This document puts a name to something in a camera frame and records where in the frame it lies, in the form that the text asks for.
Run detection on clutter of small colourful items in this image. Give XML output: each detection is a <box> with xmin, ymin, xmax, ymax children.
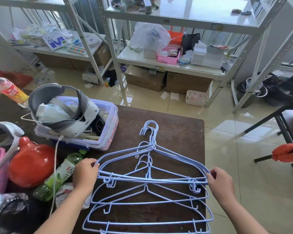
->
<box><xmin>111</xmin><ymin>0</ymin><xmax>160</xmax><ymax>14</ymax></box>

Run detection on clear storage box purple lid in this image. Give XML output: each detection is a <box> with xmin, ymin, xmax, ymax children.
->
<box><xmin>34</xmin><ymin>96</ymin><xmax>119</xmax><ymax>151</ymax></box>

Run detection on long brown cardboard box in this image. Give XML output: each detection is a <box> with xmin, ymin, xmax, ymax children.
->
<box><xmin>34</xmin><ymin>44</ymin><xmax>112</xmax><ymax>71</ymax></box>

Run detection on white paper tissue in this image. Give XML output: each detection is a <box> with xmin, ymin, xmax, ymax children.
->
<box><xmin>160</xmin><ymin>91</ymin><xmax>180</xmax><ymax>100</ymax></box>

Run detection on green tea bottle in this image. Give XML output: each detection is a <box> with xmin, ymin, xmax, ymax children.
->
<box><xmin>33</xmin><ymin>150</ymin><xmax>87</xmax><ymax>202</ymax></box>

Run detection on white and grey VR headset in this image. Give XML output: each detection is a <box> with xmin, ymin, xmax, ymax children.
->
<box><xmin>28</xmin><ymin>83</ymin><xmax>99</xmax><ymax>138</ymax></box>

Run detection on clear plastic bag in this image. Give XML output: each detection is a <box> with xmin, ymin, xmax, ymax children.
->
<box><xmin>130</xmin><ymin>22</ymin><xmax>171</xmax><ymax>50</ymax></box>

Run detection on person's right hand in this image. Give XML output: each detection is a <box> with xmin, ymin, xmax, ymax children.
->
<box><xmin>206</xmin><ymin>167</ymin><xmax>236</xmax><ymax>205</ymax></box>

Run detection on large white metal shelf rack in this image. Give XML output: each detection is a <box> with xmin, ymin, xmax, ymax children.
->
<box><xmin>95</xmin><ymin>0</ymin><xmax>290</xmax><ymax>113</ymax></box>

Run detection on blue wire clothes hanger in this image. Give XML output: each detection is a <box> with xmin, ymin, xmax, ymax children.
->
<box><xmin>96</xmin><ymin>141</ymin><xmax>209</xmax><ymax>192</ymax></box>
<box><xmin>95</xmin><ymin>120</ymin><xmax>210</xmax><ymax>193</ymax></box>
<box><xmin>95</xmin><ymin>127</ymin><xmax>210</xmax><ymax>193</ymax></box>

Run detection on clear water bottle blue cap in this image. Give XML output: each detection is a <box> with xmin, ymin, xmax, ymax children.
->
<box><xmin>0</xmin><ymin>192</ymin><xmax>29</xmax><ymax>216</ymax></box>

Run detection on white boxes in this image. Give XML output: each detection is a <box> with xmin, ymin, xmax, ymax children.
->
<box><xmin>191</xmin><ymin>42</ymin><xmax>225</xmax><ymax>69</ymax></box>

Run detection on red plastic jug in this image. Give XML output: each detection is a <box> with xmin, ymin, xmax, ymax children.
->
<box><xmin>8</xmin><ymin>137</ymin><xmax>56</xmax><ymax>188</ymax></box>

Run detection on white and red packet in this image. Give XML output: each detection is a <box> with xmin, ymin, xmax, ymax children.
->
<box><xmin>55</xmin><ymin>183</ymin><xmax>92</xmax><ymax>210</ymax></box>

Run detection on pile of blue wire hangers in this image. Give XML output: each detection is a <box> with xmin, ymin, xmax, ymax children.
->
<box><xmin>82</xmin><ymin>153</ymin><xmax>214</xmax><ymax>234</ymax></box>

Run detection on colourful paint set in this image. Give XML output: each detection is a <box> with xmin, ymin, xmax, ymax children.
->
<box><xmin>67</xmin><ymin>45</ymin><xmax>86</xmax><ymax>54</ymax></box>

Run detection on white plastic floor bin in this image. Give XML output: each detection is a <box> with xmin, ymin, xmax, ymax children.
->
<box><xmin>185</xmin><ymin>90</ymin><xmax>208</xmax><ymax>107</ymax></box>

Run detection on open brown cardboard box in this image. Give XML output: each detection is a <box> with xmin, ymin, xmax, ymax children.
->
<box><xmin>124</xmin><ymin>65</ymin><xmax>167</xmax><ymax>92</ymax></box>

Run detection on red label drink bottle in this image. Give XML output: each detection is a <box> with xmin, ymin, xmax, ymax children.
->
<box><xmin>0</xmin><ymin>73</ymin><xmax>30</xmax><ymax>105</ymax></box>

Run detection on orange red plastic bag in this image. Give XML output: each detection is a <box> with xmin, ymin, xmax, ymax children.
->
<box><xmin>271</xmin><ymin>143</ymin><xmax>293</xmax><ymax>163</ymax></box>

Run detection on black metal chair frame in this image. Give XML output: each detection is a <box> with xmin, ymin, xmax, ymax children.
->
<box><xmin>244</xmin><ymin>68</ymin><xmax>293</xmax><ymax>168</ymax></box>

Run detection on person's left hand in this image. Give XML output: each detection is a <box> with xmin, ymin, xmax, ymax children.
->
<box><xmin>73</xmin><ymin>158</ymin><xmax>100</xmax><ymax>193</ymax></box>

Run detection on person's right forearm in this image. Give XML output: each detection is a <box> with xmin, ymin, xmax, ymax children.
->
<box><xmin>218</xmin><ymin>195</ymin><xmax>269</xmax><ymax>234</ymax></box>

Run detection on white tape rolls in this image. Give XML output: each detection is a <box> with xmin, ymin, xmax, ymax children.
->
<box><xmin>84</xmin><ymin>33</ymin><xmax>103</xmax><ymax>49</ymax></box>

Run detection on closed brown cardboard box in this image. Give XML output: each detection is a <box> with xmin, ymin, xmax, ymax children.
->
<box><xmin>165</xmin><ymin>72</ymin><xmax>213</xmax><ymax>94</ymax></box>

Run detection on orange plastic basket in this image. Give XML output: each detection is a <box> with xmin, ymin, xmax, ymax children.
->
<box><xmin>167</xmin><ymin>30</ymin><xmax>184</xmax><ymax>45</ymax></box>

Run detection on black bag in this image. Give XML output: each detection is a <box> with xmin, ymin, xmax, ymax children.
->
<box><xmin>181</xmin><ymin>33</ymin><xmax>201</xmax><ymax>55</ymax></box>

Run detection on white cable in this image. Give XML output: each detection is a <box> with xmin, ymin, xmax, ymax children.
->
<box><xmin>48</xmin><ymin>135</ymin><xmax>64</xmax><ymax>217</ymax></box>

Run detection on white device on floor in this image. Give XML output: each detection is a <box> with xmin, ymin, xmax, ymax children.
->
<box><xmin>82</xmin><ymin>68</ymin><xmax>104</xmax><ymax>84</ymax></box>

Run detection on pink plastic basket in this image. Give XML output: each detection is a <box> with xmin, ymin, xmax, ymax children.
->
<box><xmin>157</xmin><ymin>47</ymin><xmax>181</xmax><ymax>65</ymax></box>

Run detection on blue and white package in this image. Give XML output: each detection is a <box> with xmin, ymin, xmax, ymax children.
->
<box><xmin>42</xmin><ymin>31</ymin><xmax>72</xmax><ymax>51</ymax></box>

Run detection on person's left forearm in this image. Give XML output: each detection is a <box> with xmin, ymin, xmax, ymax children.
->
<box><xmin>34</xmin><ymin>186</ymin><xmax>93</xmax><ymax>234</ymax></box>

